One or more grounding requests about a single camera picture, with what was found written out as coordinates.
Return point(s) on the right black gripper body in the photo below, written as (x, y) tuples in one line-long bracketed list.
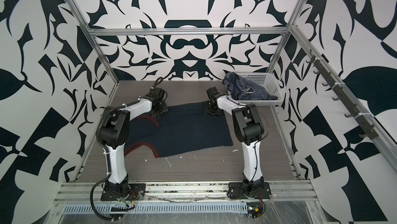
[(211, 111)]

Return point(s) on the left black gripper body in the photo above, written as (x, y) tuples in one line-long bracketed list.
[(163, 109)]

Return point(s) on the navy tank top red trim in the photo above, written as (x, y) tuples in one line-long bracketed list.
[(184, 128)]

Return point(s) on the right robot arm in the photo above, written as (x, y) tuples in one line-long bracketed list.
[(248, 128)]

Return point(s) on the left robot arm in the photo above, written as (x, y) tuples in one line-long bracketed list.
[(113, 132)]

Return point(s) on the blue-grey tank top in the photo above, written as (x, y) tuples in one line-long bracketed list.
[(243, 89)]

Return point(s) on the white plastic laundry basket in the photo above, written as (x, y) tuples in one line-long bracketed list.
[(267, 81)]

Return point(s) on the small green circuit board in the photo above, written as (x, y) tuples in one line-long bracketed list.
[(255, 209)]

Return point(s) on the aluminium frame crossbar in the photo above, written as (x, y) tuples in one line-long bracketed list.
[(186, 31)]

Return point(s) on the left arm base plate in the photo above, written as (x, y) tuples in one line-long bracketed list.
[(112, 192)]

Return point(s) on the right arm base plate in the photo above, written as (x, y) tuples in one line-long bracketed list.
[(238, 190)]

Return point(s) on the white slotted cable duct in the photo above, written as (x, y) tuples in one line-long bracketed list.
[(174, 208)]

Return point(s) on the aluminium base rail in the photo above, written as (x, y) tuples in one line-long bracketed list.
[(281, 190)]

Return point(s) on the wall hook rail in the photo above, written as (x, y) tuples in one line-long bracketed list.
[(344, 96)]

